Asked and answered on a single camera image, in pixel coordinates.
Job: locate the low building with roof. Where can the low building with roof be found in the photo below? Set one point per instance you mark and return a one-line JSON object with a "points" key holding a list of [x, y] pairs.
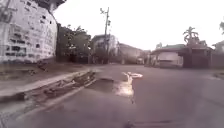
{"points": [[170, 56]]}

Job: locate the white painted edge line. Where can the white painted edge line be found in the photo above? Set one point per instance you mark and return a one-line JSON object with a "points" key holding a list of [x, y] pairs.
{"points": [[60, 99]]}

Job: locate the grey asphalt road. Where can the grey asphalt road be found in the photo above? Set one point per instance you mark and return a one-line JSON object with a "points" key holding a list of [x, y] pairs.
{"points": [[166, 100]]}

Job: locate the water puddle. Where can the water puddle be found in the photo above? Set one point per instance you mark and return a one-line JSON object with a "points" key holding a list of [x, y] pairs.
{"points": [[125, 88]]}

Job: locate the concrete kerb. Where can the concrete kerb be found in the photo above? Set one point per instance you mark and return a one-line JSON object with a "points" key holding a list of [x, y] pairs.
{"points": [[40, 83]]}

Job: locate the muddy gutter strip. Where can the muddy gutter strip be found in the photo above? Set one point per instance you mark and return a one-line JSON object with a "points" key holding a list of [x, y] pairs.
{"points": [[56, 90]]}

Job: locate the white block wall building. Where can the white block wall building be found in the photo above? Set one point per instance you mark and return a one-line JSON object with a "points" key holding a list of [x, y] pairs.
{"points": [[26, 33]]}

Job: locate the dark green trees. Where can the dark green trees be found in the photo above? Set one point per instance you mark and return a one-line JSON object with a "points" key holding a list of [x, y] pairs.
{"points": [[73, 43]]}

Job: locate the utility pole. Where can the utility pole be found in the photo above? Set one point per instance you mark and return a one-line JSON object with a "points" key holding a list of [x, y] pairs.
{"points": [[106, 33]]}

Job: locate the palm tree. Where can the palm tree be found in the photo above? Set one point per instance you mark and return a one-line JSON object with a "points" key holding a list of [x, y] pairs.
{"points": [[190, 33]]}

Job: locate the grey building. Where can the grey building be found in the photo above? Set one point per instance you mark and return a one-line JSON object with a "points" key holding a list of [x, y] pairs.
{"points": [[130, 53], [99, 43]]}

